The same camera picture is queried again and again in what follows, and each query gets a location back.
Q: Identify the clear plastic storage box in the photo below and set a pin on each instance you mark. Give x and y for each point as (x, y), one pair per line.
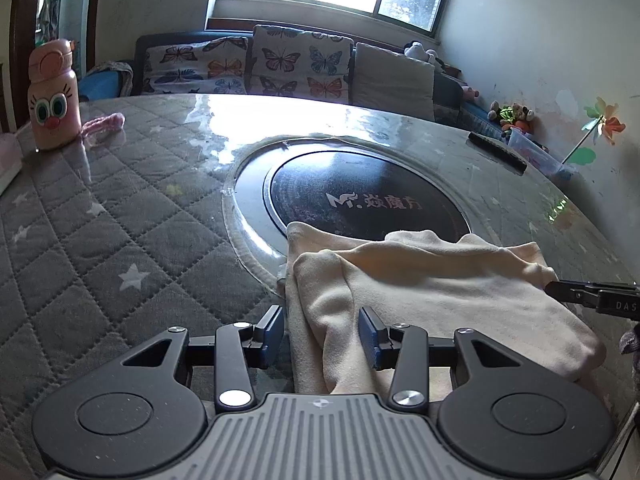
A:
(540, 155)

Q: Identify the dark wooden door frame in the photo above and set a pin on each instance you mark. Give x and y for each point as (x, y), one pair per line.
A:
(20, 35)

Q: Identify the butterfly print cushion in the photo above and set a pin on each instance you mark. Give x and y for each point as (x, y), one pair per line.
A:
(190, 67)
(300, 65)

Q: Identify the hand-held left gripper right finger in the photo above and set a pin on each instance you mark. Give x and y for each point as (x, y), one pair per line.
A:
(369, 335)

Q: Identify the pink cartoon face bottle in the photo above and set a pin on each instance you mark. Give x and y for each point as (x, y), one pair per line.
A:
(52, 105)

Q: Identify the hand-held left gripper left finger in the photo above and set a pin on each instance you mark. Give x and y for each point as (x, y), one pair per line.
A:
(274, 335)

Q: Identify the pink plush toy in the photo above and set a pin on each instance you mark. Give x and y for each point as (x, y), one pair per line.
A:
(470, 92)

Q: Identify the black remote control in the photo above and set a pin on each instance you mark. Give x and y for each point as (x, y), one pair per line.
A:
(497, 151)

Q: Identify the black round induction cooktop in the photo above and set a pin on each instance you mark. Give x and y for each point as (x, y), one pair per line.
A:
(350, 185)

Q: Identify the colourful paper pinwheel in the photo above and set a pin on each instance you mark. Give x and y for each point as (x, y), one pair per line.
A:
(605, 122)

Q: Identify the green plush toy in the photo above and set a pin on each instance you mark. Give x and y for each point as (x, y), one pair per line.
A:
(509, 114)

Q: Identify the white pink tissue pack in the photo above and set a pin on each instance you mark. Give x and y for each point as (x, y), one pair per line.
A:
(7, 160)

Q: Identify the plain beige cushion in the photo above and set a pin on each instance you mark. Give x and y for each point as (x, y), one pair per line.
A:
(392, 80)

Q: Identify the black white plush toy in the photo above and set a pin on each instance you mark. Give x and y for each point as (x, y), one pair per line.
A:
(419, 51)

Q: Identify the brown plush bear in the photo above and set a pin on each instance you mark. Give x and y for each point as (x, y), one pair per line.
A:
(494, 110)

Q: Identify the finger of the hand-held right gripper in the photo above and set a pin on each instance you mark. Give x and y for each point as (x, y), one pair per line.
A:
(570, 291)

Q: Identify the dark blue sofa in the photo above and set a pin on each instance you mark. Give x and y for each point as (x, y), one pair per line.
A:
(450, 95)

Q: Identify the beige long-sleeve shirt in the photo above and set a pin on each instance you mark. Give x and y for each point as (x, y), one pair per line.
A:
(450, 285)

